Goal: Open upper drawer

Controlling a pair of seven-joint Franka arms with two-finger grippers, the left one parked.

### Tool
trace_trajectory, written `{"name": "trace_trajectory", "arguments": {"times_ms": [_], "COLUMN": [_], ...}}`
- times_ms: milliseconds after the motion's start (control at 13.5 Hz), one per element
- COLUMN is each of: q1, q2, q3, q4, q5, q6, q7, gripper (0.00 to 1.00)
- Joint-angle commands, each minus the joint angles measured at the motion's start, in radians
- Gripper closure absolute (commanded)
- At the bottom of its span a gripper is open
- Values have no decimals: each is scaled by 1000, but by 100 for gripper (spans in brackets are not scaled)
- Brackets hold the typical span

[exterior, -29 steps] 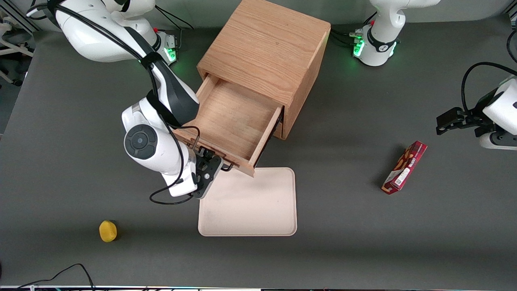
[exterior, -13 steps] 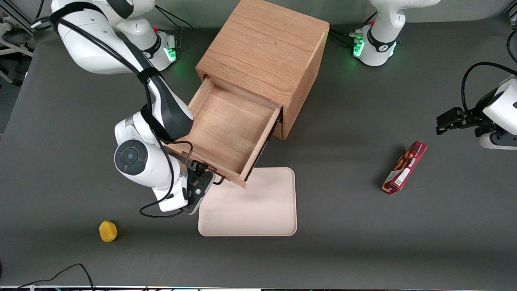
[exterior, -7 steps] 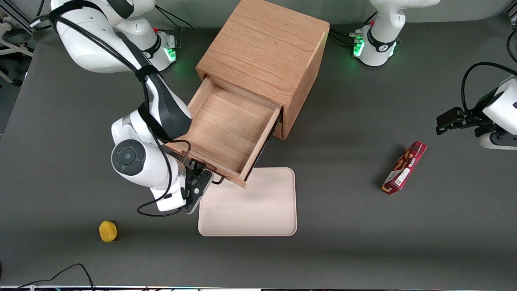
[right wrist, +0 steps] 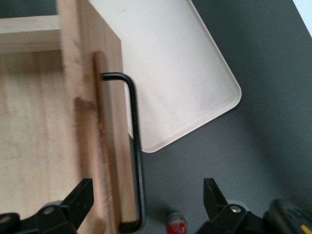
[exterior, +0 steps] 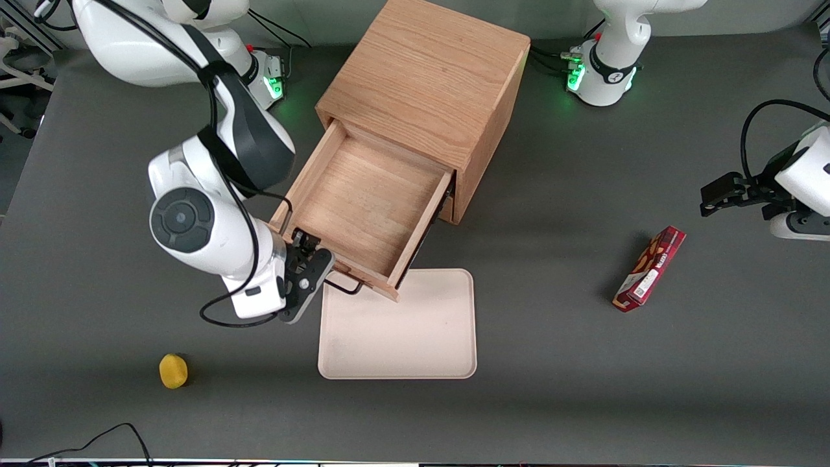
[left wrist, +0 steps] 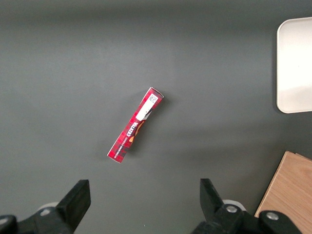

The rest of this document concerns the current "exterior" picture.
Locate wooden drawer cabinet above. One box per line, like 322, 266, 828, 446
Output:
315, 0, 532, 225

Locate red tartan cookie box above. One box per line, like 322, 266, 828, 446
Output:
612, 226, 687, 313

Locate yellow lemon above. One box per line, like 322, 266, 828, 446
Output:
159, 353, 190, 390

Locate beige plastic tray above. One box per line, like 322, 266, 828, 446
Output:
318, 269, 478, 380

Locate white chair base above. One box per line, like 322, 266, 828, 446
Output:
0, 13, 56, 140

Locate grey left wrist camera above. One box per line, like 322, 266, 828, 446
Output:
770, 211, 830, 242

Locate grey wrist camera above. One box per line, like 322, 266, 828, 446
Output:
279, 248, 335, 325
770, 211, 830, 242

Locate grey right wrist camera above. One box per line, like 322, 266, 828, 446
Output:
279, 248, 335, 325

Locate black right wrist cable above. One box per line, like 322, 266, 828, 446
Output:
200, 188, 292, 329

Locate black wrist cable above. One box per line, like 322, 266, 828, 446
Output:
741, 99, 830, 184
200, 188, 292, 329

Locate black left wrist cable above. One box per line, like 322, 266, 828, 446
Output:
741, 99, 830, 184

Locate black table edge cable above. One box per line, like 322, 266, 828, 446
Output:
26, 423, 153, 467

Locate black arm base cables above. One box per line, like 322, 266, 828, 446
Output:
246, 8, 313, 50
530, 44, 584, 73

